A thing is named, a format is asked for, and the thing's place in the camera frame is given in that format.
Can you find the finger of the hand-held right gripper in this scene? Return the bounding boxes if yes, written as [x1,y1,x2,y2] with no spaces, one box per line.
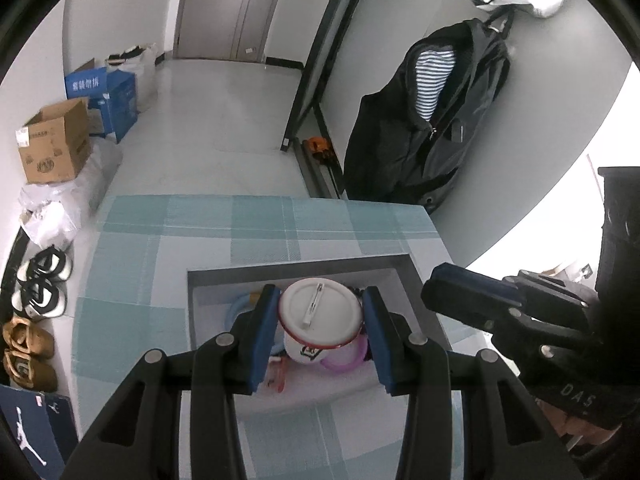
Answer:
[429,262,527,309]
[421,280,509,332]

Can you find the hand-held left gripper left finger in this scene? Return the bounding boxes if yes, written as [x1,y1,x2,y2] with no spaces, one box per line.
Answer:
[62,284,282,480]

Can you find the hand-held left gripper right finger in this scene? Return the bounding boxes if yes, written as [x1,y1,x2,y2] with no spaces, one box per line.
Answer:
[361,286,584,480]

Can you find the white round pin badge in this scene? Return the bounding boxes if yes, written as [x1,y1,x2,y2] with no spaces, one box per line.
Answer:
[277,277,364,348]

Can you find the grey cardboard box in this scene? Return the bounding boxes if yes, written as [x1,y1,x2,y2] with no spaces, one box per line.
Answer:
[186,253,454,412]

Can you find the person's right hand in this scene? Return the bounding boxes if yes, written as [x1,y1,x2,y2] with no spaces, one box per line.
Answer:
[542,402,622,461]

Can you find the teal checked tablecloth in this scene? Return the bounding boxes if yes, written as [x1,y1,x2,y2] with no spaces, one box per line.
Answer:
[71,195,465,480]

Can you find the black hanging backpack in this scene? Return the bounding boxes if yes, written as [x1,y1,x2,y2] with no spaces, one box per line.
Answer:
[344,17,512,214]

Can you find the striped shirt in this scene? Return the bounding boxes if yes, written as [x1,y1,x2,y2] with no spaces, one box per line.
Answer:
[411,46,457,122]

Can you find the black and white sneaker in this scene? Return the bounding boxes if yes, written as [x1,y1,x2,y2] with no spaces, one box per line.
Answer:
[15,245,74,286]
[11,280,68,319]

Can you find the brown shoe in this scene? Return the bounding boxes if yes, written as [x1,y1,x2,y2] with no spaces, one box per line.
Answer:
[3,350,59,394]
[2,316,56,360]

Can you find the crumpled white plastic bag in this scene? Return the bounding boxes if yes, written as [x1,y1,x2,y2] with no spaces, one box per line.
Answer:
[19,139,124,252]

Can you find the dark blue shoe box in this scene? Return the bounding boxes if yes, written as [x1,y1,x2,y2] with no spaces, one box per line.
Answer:
[0,384,79,480]

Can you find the large blue box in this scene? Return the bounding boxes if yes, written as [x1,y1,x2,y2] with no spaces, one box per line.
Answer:
[89,70,139,144]

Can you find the black framed panel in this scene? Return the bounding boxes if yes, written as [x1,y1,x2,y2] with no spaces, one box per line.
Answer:
[281,0,379,201]

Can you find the brown cardboard box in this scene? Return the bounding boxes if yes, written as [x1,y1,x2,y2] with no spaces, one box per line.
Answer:
[17,97,94,184]

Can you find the white plastic bags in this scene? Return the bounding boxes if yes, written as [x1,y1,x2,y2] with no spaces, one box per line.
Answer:
[106,42,159,112]

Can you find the blue box with white print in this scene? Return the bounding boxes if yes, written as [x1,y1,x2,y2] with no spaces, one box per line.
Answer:
[64,59,110,102]

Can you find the grey door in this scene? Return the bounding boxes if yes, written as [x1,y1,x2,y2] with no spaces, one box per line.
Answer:
[172,0,292,64]

